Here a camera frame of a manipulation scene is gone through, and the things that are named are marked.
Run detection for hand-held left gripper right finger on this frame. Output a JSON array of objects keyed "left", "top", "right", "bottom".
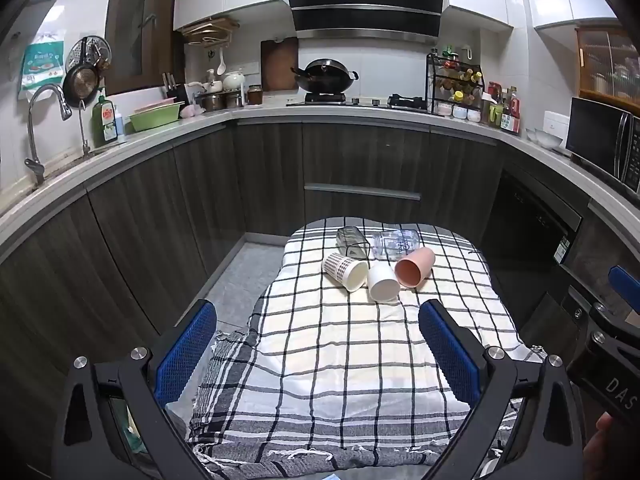
[{"left": 417, "top": 299, "right": 586, "bottom": 480}]

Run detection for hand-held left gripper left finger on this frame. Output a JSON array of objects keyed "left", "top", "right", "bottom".
[{"left": 50, "top": 299, "right": 218, "bottom": 480}]

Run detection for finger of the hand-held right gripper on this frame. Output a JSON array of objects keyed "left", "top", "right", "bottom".
[{"left": 567, "top": 265, "right": 640, "bottom": 347}]

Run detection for pink cup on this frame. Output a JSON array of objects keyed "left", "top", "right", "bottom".
[{"left": 394, "top": 246, "right": 436, "bottom": 290}]

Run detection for plain white cup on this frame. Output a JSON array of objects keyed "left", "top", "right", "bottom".
[{"left": 366, "top": 262, "right": 401, "bottom": 303}]

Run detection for clear printed plastic cup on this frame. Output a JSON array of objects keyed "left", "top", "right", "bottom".
[{"left": 371, "top": 230, "right": 420, "bottom": 261}]

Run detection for white dotted pattern cup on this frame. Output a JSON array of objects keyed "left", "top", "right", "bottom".
[{"left": 321, "top": 252, "right": 370, "bottom": 293}]

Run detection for dark glass cup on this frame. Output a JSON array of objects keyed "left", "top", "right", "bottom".
[{"left": 336, "top": 227, "right": 372, "bottom": 262}]

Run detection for person's right hand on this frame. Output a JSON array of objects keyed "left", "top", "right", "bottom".
[{"left": 582, "top": 412, "right": 640, "bottom": 480}]

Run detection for black built-in dishwasher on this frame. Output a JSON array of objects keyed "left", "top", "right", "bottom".
[{"left": 482, "top": 170, "right": 583, "bottom": 311}]

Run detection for black white checkered tablecloth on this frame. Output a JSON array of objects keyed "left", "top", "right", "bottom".
[{"left": 187, "top": 216, "right": 548, "bottom": 476}]

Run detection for black microwave oven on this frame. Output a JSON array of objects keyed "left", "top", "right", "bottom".
[{"left": 565, "top": 96, "right": 640, "bottom": 191}]

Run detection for stack of white bowls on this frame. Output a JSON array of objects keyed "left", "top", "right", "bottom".
[{"left": 525, "top": 127, "right": 565, "bottom": 150}]

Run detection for group of condiment bottles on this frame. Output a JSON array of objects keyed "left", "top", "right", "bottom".
[{"left": 482, "top": 81, "right": 522, "bottom": 135}]

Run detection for wooden glass-door cabinet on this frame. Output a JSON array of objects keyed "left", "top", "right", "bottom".
[{"left": 575, "top": 27, "right": 640, "bottom": 106}]

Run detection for green plastic basin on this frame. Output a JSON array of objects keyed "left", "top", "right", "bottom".
[{"left": 128, "top": 100, "right": 186, "bottom": 132}]

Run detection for small chrome water tap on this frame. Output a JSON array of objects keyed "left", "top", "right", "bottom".
[{"left": 77, "top": 100, "right": 92, "bottom": 156}]

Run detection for green dish soap bottle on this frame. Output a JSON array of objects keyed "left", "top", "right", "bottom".
[{"left": 92, "top": 87, "right": 119, "bottom": 143}]

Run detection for black knife block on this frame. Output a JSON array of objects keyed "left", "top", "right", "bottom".
[{"left": 161, "top": 72, "right": 190, "bottom": 106}]

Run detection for black gas stove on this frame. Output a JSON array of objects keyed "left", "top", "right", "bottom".
[{"left": 286, "top": 92, "right": 431, "bottom": 111}]

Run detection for chrome kitchen faucet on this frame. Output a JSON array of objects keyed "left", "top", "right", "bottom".
[{"left": 25, "top": 84, "right": 73, "bottom": 186}]

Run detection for hanging frying pan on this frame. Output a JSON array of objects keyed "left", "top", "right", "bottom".
[{"left": 62, "top": 60, "right": 101, "bottom": 109}]

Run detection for brown wooden cutting board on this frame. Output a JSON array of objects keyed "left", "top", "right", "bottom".
[{"left": 260, "top": 38, "right": 300, "bottom": 92}]

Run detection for black wok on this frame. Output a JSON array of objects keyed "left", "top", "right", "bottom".
[{"left": 291, "top": 58, "right": 360, "bottom": 95}]

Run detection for hanging metal steamer rack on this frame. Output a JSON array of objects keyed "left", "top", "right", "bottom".
[{"left": 66, "top": 36, "right": 112, "bottom": 76}]

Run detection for green white plastic bag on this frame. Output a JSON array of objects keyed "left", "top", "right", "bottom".
[{"left": 17, "top": 40, "right": 66, "bottom": 101}]

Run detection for black range hood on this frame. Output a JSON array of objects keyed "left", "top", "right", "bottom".
[{"left": 281, "top": 0, "right": 446, "bottom": 45}]

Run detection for grey drawer handle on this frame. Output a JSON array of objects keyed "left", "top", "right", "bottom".
[{"left": 304, "top": 183, "right": 422, "bottom": 202}]

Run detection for black wire spice rack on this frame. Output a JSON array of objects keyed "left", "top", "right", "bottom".
[{"left": 425, "top": 52, "right": 484, "bottom": 123}]

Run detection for wooden boards on wall rack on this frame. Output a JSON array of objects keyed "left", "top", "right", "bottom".
[{"left": 180, "top": 16, "right": 241, "bottom": 48}]

